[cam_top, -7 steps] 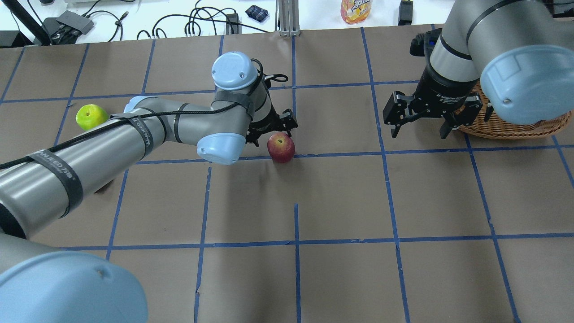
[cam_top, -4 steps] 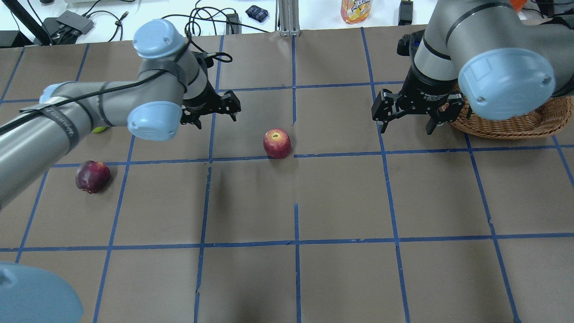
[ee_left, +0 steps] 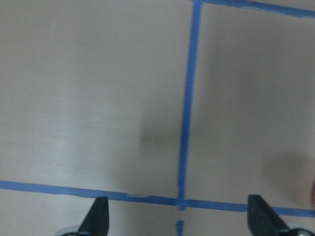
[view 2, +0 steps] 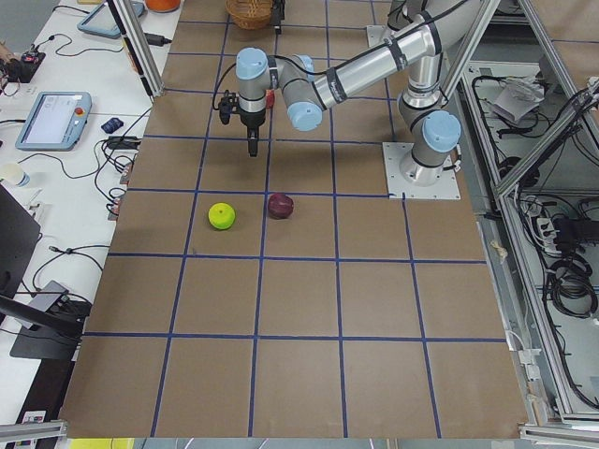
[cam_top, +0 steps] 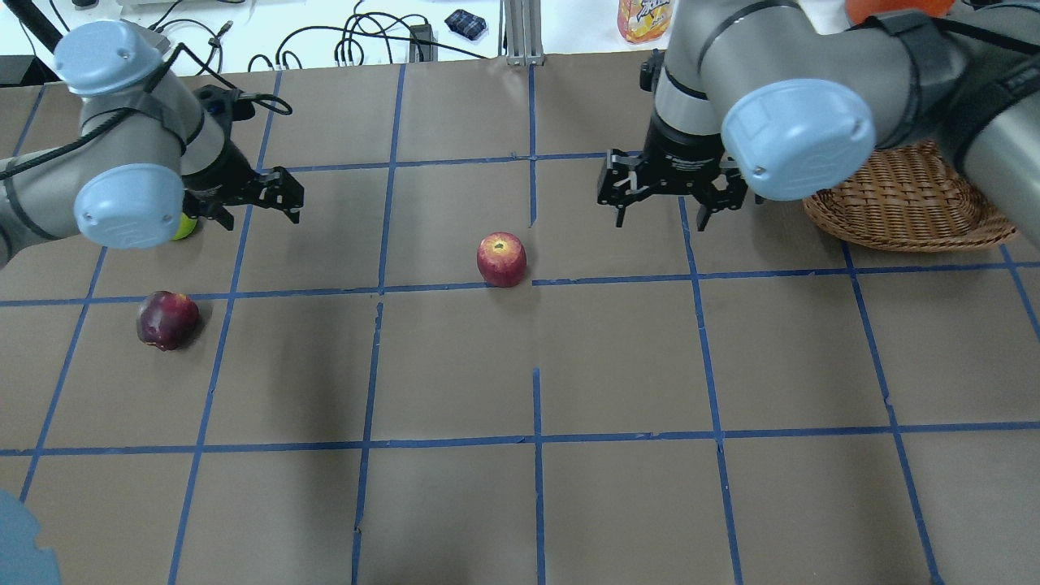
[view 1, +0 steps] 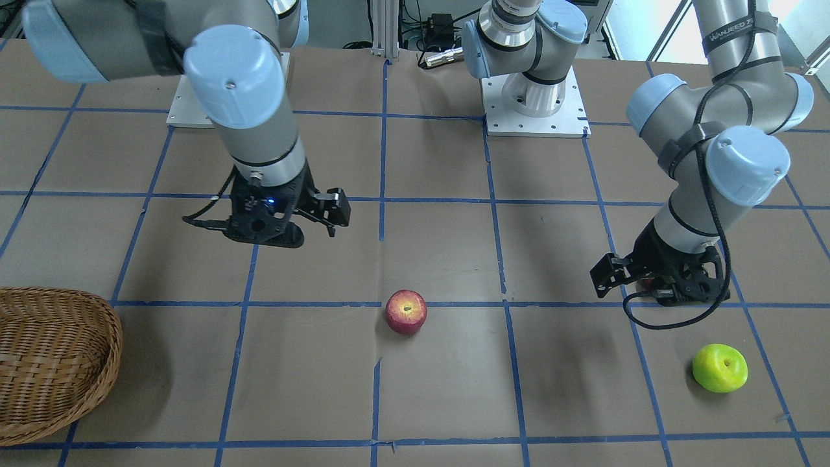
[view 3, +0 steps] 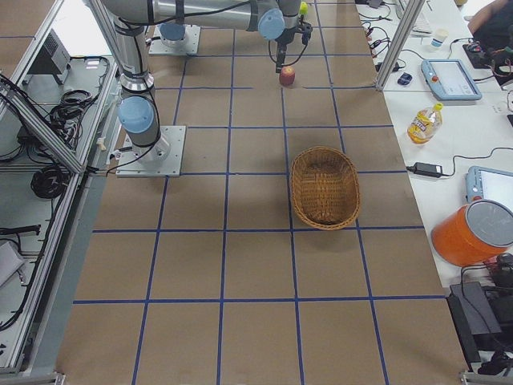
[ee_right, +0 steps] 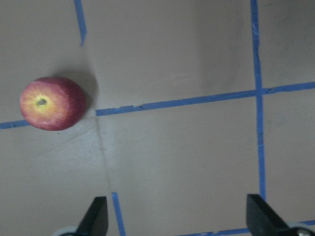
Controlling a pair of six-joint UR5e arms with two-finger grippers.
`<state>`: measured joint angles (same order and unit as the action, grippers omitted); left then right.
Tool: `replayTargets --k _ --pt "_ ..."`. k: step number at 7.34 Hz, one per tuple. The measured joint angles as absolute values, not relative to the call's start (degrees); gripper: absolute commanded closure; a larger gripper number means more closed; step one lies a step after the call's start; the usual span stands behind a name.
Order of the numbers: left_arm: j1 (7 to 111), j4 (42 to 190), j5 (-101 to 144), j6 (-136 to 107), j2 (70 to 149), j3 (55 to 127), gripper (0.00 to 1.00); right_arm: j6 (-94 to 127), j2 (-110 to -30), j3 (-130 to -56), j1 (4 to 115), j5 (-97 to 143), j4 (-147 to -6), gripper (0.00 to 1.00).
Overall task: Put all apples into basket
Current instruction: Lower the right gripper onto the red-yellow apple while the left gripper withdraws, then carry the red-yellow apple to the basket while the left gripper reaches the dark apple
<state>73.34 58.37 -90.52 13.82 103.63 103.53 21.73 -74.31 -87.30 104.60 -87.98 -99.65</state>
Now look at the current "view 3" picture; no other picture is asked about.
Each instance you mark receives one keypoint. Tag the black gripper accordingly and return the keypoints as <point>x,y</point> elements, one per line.
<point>283,41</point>

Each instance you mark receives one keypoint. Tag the red apple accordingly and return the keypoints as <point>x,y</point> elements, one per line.
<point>287,76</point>

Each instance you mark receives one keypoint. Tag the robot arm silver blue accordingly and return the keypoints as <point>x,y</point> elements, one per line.
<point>278,21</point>

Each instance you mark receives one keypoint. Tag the brown wicker basket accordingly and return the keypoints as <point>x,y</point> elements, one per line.
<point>325,188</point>

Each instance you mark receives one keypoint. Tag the green apple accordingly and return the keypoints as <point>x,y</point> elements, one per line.
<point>303,8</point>

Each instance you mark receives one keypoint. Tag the white paper cup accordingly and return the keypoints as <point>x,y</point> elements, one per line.
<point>438,38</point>

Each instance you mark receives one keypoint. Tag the orange juice bottle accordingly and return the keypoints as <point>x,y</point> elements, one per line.
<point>425,124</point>

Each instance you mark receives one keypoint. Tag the far teach pendant blue grey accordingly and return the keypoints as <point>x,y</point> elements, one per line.
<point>449,80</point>

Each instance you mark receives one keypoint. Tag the teach pendant blue grey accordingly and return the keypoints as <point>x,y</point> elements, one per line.
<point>490,184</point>
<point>449,80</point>

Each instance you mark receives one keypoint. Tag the black power adapter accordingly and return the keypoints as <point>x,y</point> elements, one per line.
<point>425,169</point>

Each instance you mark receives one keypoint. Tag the near teach pendant blue grey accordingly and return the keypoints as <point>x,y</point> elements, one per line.
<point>490,184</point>

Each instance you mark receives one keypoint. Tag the orange bucket grey lid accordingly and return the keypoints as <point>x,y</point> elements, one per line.
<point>473,234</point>

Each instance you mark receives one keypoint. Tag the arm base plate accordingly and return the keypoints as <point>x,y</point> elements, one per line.
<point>172,39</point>
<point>164,159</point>

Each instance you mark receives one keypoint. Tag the aluminium frame post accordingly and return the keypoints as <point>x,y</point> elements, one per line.
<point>410,15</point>

